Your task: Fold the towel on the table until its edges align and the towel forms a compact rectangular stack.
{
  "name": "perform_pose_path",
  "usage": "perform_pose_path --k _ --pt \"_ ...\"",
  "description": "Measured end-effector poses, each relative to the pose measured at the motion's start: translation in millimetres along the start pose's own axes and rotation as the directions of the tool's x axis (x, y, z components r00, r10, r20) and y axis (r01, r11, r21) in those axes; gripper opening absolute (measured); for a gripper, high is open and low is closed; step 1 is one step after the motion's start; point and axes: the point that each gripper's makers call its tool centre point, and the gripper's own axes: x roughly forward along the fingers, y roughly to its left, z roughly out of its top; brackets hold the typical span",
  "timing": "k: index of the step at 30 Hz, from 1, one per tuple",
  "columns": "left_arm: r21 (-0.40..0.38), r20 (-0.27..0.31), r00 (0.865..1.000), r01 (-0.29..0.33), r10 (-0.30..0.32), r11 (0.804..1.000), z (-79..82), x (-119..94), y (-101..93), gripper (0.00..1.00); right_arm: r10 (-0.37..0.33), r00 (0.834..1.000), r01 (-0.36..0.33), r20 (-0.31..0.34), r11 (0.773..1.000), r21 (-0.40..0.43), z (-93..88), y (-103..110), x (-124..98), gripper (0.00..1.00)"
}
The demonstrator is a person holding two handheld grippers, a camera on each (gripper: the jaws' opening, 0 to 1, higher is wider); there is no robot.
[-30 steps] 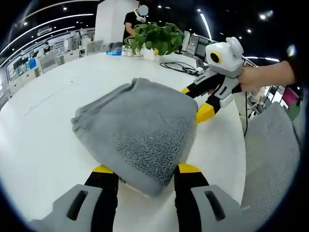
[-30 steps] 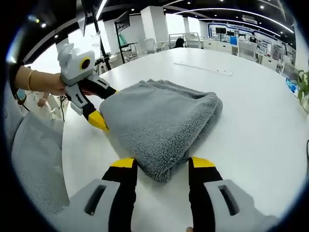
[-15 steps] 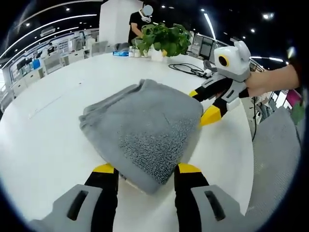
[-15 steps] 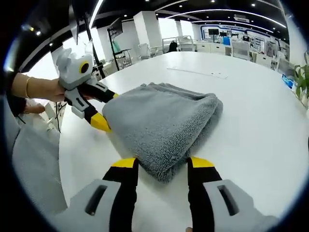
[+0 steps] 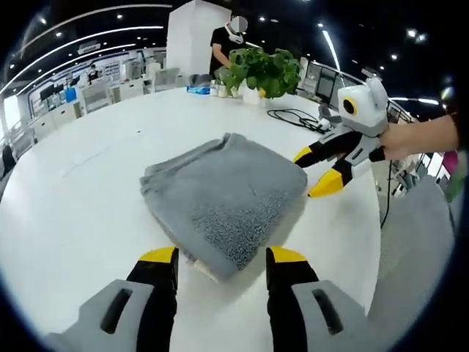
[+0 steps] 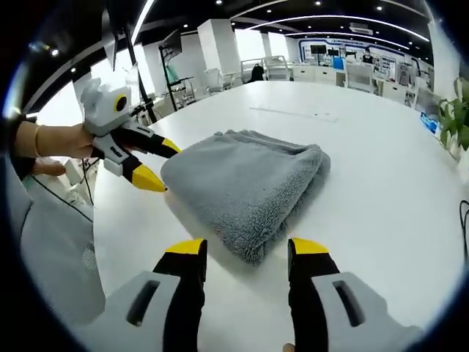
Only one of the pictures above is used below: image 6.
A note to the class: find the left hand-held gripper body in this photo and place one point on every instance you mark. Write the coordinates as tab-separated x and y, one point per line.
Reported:
104	110

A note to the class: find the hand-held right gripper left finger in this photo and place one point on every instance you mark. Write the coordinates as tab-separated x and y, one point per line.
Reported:
183	293

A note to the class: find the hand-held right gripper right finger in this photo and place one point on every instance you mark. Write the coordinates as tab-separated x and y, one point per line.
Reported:
304	293

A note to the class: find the grey towel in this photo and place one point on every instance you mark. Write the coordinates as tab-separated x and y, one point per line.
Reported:
249	190

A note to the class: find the person's left hand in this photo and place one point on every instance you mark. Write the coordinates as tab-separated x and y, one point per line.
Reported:
62	141

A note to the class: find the person's right hand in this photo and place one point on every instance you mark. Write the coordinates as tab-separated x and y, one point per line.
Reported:
288	347

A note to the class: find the black pole stand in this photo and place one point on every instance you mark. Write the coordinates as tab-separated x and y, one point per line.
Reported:
137	73

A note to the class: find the black stand with screen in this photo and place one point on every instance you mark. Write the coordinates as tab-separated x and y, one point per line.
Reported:
170	69

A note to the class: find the white office chair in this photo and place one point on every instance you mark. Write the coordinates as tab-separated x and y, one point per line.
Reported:
214	81

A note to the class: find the person's light grey clothing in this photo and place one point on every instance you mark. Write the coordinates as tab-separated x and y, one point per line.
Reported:
55	238

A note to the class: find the black backpack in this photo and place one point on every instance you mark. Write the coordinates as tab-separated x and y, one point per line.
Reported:
257	72

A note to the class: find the table power socket strip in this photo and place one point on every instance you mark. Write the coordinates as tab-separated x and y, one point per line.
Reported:
293	113

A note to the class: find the blue box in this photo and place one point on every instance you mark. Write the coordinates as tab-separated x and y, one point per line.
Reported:
339	63

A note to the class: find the blue packet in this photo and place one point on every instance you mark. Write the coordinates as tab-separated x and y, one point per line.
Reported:
429	124

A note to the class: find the green potted plant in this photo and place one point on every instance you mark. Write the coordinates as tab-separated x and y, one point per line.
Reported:
456	117

